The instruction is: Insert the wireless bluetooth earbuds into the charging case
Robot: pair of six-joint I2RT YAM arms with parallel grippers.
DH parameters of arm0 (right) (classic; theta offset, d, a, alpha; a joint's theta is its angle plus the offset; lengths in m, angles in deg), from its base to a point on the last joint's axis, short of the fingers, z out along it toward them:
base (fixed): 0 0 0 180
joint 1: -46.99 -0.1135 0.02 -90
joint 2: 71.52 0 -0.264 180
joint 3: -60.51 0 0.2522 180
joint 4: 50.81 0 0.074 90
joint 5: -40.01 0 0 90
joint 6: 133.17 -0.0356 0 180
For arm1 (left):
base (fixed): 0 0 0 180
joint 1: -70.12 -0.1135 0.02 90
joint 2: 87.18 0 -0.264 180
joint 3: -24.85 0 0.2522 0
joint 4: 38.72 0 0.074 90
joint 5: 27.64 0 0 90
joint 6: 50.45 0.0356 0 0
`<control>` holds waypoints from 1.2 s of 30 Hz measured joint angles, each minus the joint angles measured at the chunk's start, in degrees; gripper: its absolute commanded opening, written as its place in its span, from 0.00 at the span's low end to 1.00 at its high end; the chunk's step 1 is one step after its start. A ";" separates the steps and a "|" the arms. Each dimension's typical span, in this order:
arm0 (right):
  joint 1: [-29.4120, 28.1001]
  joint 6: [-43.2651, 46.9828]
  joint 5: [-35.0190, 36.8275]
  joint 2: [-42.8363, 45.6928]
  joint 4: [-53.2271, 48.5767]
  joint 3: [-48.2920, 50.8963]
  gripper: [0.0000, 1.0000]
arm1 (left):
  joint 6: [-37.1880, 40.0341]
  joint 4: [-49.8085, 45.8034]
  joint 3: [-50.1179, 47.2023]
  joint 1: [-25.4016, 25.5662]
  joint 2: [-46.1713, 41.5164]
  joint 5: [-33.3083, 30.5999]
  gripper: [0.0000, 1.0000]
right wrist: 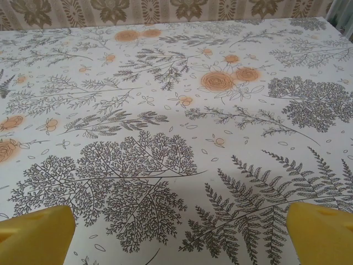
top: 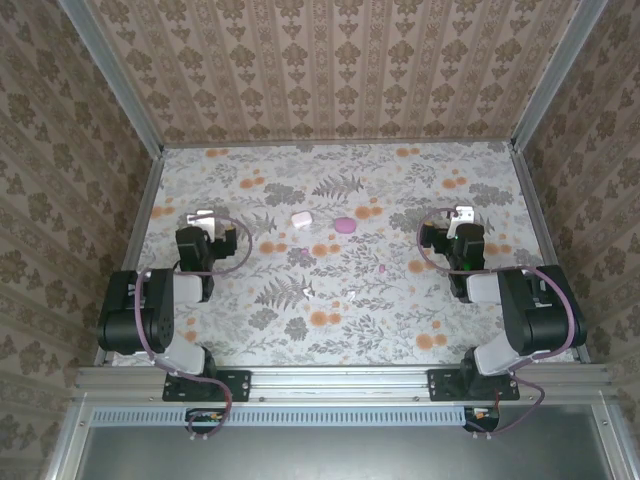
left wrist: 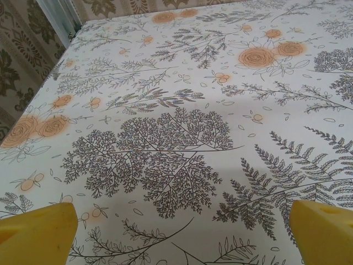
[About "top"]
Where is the long aluminium mounting rail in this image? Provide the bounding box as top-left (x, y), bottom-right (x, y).
top-left (74, 364), bottom-right (614, 401)

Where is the floral patterned table mat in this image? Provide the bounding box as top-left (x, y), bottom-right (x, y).
top-left (107, 142), bottom-right (584, 366)

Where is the grey metal panel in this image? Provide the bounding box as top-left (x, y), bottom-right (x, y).
top-left (74, 404), bottom-right (621, 480)

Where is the small wiring connector block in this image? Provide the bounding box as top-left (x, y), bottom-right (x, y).
top-left (464, 407), bottom-right (501, 431)
top-left (185, 407), bottom-right (226, 424)

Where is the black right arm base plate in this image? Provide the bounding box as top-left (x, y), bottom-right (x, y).
top-left (428, 368), bottom-right (521, 403)

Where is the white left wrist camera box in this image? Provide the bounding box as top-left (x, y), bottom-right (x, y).
top-left (185, 209), bottom-right (217, 236)

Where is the grey slotted cable duct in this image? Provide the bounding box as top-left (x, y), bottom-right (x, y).
top-left (92, 404), bottom-right (469, 429)

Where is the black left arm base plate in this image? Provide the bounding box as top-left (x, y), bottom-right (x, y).
top-left (162, 368), bottom-right (251, 403)

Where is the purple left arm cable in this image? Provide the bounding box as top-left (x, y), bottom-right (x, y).
top-left (133, 214), bottom-right (254, 444)

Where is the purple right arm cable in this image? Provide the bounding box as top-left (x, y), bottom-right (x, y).
top-left (417, 207), bottom-right (576, 441)

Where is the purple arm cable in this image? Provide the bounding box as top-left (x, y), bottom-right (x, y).
top-left (417, 207), bottom-right (576, 441)
top-left (133, 214), bottom-right (254, 444)

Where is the aluminium side rail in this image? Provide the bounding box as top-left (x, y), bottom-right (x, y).
top-left (508, 147), bottom-right (594, 364)
top-left (92, 149), bottom-right (166, 366)

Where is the aluminium corner post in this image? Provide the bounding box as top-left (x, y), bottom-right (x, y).
top-left (57, 0), bottom-right (166, 157)
top-left (509, 0), bottom-right (609, 151)

